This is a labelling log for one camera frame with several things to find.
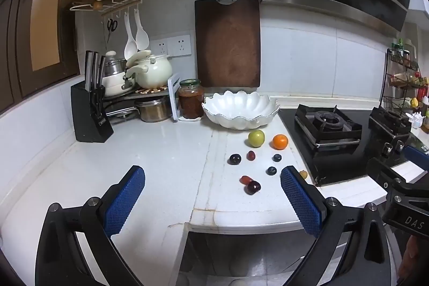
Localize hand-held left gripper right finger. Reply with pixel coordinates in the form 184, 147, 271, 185
280, 166, 393, 286

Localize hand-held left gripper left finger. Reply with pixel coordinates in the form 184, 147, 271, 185
35, 165, 146, 286

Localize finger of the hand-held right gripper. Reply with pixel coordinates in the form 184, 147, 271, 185
366, 157, 408, 194
402, 144, 429, 173

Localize orange mandarin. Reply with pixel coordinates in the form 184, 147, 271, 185
272, 134, 289, 150

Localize green apple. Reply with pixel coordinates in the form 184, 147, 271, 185
248, 129, 265, 148

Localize white scalloped bowl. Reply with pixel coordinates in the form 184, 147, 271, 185
201, 91, 280, 131

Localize person's right hand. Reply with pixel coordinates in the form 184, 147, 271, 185
398, 235, 423, 285

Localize white cup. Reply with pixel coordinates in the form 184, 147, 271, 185
405, 111, 425, 130

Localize black burner grate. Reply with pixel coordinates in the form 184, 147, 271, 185
368, 106, 413, 142
294, 104, 363, 153

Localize black glass gas stove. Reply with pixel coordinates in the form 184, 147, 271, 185
278, 104, 426, 188

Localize black knife block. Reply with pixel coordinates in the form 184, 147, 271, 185
70, 81, 114, 143

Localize steel pan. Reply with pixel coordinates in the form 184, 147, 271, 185
105, 106, 139, 124

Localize steel cooking pot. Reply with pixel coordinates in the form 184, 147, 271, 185
136, 98, 173, 123

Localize green capped bottle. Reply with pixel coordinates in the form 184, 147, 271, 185
392, 40, 404, 63

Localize wooden trivet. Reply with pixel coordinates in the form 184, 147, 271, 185
136, 87, 168, 95

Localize white pot shelf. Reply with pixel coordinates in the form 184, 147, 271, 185
102, 72, 182, 123

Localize glass jar with green lid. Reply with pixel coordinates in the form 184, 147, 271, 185
177, 79, 205, 120

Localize steel steamer pot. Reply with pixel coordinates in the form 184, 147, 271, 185
101, 51, 136, 96

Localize cream ceramic pot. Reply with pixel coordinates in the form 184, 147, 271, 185
122, 54, 173, 90

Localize white rice spoon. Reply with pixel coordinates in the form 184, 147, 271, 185
124, 12, 138, 60
134, 9, 150, 50

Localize brown wooden cutting board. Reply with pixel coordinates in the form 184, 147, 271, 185
195, 0, 261, 88

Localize black wire spice rack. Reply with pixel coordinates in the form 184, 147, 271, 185
379, 46, 429, 112

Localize steel handled knife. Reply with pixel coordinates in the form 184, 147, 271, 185
85, 50, 93, 92
97, 55, 106, 89
91, 52, 100, 90

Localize white wall outlet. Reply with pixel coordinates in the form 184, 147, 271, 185
150, 40, 169, 58
168, 35, 191, 56

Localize black handled scissors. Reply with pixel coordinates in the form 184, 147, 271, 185
106, 18, 119, 45

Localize brown window frame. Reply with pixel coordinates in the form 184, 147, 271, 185
0, 0, 81, 114

